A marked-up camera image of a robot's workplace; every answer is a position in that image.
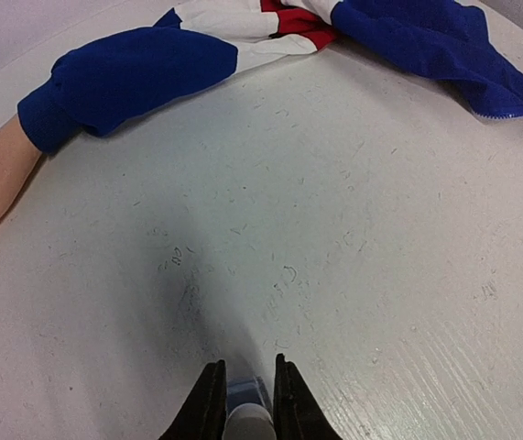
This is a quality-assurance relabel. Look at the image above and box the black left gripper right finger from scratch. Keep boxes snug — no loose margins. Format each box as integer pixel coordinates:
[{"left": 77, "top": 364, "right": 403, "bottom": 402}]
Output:
[{"left": 273, "top": 353, "right": 337, "bottom": 440}]

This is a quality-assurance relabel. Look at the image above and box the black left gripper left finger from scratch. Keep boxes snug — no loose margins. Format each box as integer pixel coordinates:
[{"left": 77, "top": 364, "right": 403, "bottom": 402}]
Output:
[{"left": 158, "top": 359, "right": 227, "bottom": 440}]

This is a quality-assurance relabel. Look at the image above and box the nail polish bottle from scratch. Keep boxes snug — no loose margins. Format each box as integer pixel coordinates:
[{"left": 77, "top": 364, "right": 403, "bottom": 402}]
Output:
[{"left": 222, "top": 377, "right": 277, "bottom": 440}]

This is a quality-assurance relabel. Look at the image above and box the blue white red jacket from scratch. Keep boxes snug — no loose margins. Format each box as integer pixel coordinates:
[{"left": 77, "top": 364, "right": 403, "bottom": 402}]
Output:
[{"left": 17, "top": 0, "right": 523, "bottom": 154}]

